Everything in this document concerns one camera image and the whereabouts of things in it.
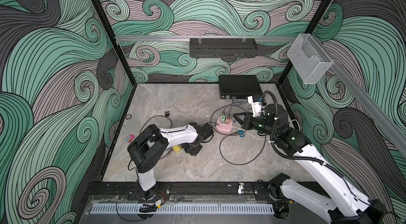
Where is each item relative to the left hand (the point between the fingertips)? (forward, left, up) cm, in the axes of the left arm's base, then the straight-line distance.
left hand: (189, 148), depth 86 cm
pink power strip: (+12, -20, +2) cm, 23 cm away
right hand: (+4, -20, +27) cm, 34 cm away
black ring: (+23, +42, -1) cm, 48 cm away
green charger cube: (+17, -20, +7) cm, 27 cm away
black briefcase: (+45, -33, +3) cm, 56 cm away
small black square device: (+24, +16, -1) cm, 29 cm away
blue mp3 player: (+10, -30, +1) cm, 32 cm away
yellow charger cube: (0, +7, +1) cm, 8 cm away
